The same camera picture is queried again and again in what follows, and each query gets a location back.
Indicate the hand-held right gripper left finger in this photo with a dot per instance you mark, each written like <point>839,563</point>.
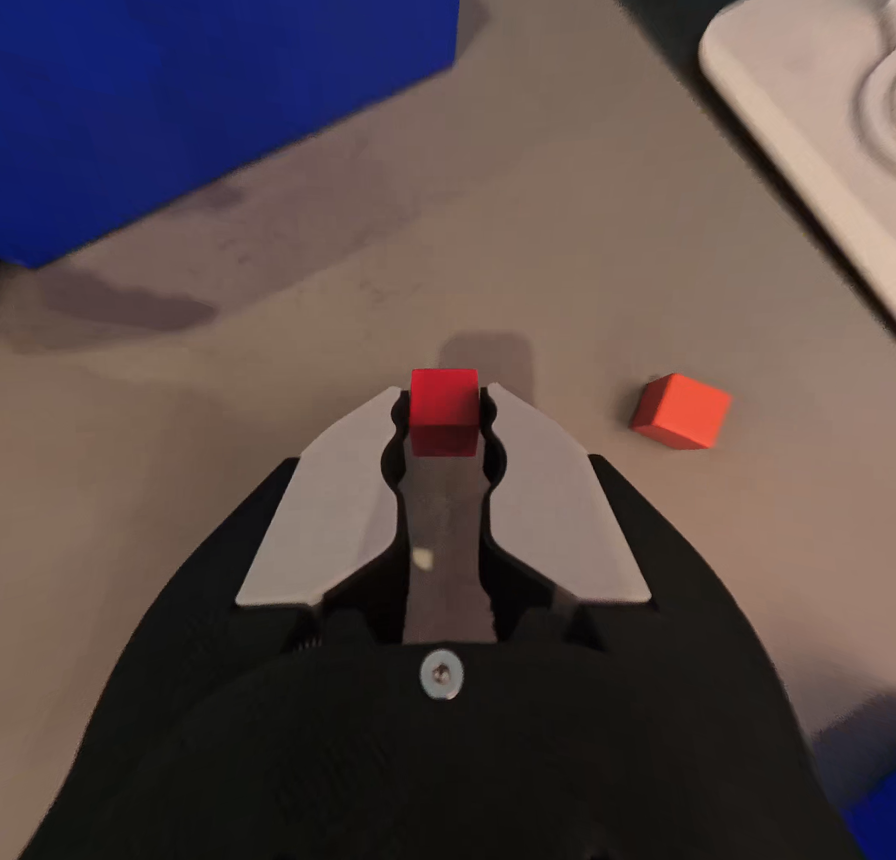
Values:
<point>329,517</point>

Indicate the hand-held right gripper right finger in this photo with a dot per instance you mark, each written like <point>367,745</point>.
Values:
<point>560,517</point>

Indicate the blue plastic bin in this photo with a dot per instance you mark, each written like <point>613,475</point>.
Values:
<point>875,825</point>
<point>175,90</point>

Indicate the orange cube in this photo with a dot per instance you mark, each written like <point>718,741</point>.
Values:
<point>682,408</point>

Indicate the red cube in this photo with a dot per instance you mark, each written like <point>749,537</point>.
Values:
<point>444,405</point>

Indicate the white board stand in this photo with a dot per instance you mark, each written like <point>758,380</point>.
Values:
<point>805,104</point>

